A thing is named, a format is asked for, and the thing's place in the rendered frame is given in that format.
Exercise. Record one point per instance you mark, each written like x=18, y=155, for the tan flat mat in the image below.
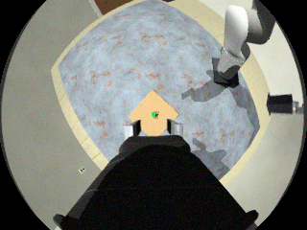
x=153, y=103

